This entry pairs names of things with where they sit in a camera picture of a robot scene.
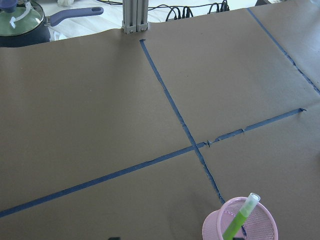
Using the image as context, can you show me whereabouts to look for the black cables on table edge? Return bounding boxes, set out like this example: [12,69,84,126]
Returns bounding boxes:
[99,0,231,22]

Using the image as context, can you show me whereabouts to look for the green marker pen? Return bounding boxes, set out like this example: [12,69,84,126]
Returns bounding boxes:
[222,192,261,240]

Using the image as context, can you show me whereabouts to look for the pink mesh pen holder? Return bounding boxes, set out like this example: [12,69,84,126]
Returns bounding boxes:
[202,197,278,240]

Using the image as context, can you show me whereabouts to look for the dark pot with glass lid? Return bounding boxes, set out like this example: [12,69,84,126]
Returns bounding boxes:
[0,0,104,48]

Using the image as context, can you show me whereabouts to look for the aluminium frame post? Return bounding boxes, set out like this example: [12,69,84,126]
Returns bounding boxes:
[122,0,149,34]

